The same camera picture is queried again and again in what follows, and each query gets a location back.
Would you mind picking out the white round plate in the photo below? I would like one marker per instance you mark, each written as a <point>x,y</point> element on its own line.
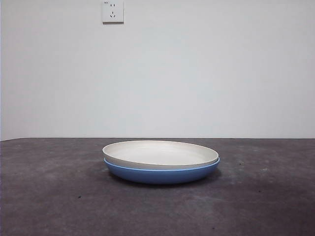
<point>160,153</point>

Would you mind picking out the blue round plate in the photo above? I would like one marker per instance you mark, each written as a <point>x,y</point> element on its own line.
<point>162,177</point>

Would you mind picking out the white wall socket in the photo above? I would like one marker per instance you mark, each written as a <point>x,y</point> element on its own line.
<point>113,12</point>

